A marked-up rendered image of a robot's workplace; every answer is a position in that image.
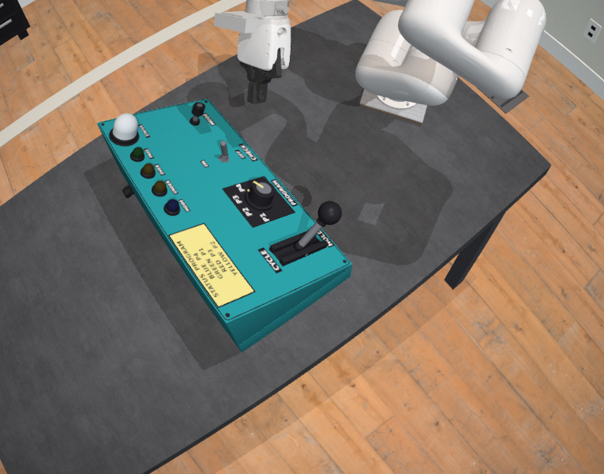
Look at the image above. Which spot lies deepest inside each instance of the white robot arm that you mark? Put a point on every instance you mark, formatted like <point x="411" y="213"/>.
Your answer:
<point x="493" y="55"/>

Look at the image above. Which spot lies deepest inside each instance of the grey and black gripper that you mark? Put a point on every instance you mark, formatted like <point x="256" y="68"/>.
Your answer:
<point x="261" y="54"/>

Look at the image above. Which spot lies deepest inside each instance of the teal control console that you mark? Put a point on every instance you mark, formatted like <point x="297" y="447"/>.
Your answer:
<point x="243" y="240"/>

